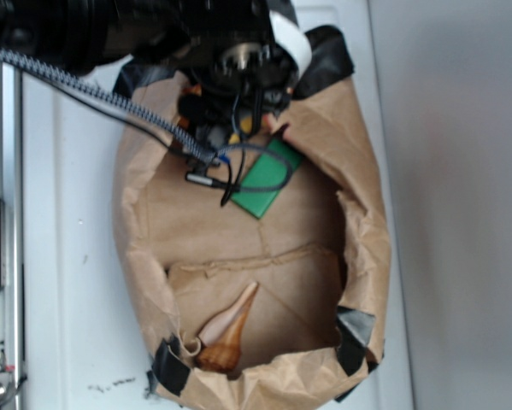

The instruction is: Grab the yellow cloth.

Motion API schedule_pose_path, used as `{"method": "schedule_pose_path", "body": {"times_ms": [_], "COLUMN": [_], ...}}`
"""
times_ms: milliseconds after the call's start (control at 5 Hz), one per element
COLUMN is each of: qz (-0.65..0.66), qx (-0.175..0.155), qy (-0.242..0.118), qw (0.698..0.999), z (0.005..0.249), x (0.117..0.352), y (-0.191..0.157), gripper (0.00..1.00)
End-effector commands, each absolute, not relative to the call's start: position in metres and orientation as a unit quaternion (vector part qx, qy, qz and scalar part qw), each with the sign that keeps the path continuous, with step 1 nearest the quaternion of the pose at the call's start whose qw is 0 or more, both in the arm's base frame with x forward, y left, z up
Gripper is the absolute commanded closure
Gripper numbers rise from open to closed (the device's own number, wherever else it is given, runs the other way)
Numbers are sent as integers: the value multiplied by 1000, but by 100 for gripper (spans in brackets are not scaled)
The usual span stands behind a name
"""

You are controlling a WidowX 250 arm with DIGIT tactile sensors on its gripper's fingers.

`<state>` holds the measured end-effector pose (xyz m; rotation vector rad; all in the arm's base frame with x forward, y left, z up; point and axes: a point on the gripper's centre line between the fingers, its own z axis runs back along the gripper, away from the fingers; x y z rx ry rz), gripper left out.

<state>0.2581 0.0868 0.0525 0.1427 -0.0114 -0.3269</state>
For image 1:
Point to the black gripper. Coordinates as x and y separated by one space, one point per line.
236 76

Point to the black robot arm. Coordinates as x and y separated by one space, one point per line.
61 41

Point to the green plastic block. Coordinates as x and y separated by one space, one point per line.
267 177

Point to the brown paper bag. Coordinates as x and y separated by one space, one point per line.
323 244

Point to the tan conch shell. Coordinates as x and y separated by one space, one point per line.
221 336

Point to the black tape front right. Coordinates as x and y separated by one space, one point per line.
355 329

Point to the black tape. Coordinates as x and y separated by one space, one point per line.
355 329
168 369

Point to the black tape front left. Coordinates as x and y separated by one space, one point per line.
168 369

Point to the aluminium frame rail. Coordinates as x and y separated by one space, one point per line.
12 334

